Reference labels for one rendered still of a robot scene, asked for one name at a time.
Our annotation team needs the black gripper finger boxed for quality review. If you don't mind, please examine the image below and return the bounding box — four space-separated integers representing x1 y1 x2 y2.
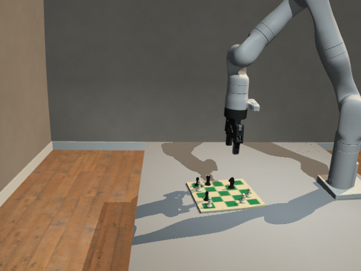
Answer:
224 118 232 146
230 124 244 155

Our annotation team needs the green and cream chessboard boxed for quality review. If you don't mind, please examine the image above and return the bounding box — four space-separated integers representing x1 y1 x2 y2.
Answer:
186 178 267 213

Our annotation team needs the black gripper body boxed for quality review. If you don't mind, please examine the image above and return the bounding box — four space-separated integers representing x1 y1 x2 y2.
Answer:
224 107 247 134

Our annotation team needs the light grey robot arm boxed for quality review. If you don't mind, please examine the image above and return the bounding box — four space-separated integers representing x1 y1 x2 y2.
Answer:
225 0 361 190

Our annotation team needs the white pawn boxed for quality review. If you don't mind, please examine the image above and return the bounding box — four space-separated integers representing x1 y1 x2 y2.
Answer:
240 193 245 204
206 197 212 208
246 188 251 198

